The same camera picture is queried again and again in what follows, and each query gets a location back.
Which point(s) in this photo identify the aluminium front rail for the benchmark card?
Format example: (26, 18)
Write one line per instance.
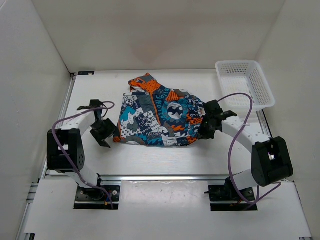
(140, 178)

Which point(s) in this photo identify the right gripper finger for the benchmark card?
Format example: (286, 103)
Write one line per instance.
(202, 111)
(206, 135)

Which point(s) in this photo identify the white perforated plastic basket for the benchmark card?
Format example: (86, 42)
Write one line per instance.
(244, 76)

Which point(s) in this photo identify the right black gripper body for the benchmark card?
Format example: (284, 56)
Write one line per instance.
(206, 125)

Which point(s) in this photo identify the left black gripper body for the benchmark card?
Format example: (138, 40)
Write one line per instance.
(99, 130)

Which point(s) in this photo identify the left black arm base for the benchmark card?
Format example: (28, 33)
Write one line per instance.
(95, 199)

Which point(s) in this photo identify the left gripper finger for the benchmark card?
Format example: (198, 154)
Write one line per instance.
(103, 143)
(111, 127)

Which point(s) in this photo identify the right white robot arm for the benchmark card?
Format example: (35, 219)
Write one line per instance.
(270, 158)

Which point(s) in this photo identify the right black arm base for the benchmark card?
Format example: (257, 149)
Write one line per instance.
(224, 198)

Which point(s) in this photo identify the colourful patterned shorts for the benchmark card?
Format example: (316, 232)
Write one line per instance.
(154, 115)

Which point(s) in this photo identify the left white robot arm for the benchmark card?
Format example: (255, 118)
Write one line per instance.
(65, 149)

